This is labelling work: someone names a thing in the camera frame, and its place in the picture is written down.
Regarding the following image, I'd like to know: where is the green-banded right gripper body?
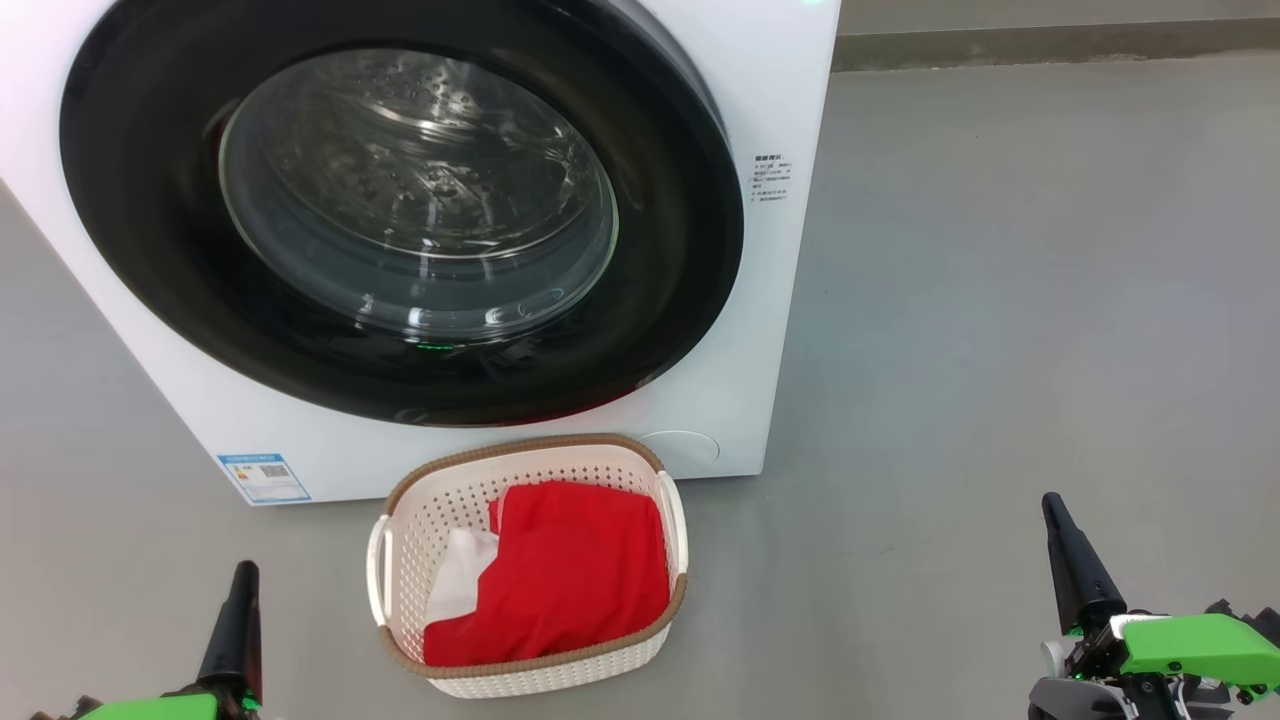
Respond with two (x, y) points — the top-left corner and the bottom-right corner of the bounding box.
(1028, 598), (1280, 720)

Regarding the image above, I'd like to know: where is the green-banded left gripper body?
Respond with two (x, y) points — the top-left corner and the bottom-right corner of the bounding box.
(30, 690), (263, 720)

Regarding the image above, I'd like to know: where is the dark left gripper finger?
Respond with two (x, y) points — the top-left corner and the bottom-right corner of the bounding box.
(197, 560), (263, 706)

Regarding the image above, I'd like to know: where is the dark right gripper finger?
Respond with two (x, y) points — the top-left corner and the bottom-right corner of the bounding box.
(1042, 492), (1128, 636)

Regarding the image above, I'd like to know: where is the red and white garment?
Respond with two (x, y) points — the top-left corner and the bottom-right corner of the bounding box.
(422, 480), (671, 668)

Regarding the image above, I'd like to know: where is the black round glass washer door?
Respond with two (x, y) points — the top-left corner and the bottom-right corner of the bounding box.
(58, 0), (746, 429)

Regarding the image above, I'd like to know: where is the cream basket with brown rim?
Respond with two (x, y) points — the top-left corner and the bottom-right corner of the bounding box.
(365, 433), (689, 699)

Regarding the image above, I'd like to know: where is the white front-load washing machine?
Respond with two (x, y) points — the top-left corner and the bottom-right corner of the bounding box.
(0, 0), (843, 506)

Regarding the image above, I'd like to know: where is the blue energy label sticker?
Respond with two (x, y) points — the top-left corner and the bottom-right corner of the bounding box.
(217, 453), (312, 506)

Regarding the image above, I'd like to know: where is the round white filter cover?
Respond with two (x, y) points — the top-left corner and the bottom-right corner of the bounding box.
(638, 430), (721, 479)

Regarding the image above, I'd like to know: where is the black printed text sticker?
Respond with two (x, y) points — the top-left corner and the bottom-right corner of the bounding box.
(753, 153), (793, 204)

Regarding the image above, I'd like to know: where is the grey wall baseboard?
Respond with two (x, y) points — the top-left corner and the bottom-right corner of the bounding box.
(830, 18), (1280, 71)

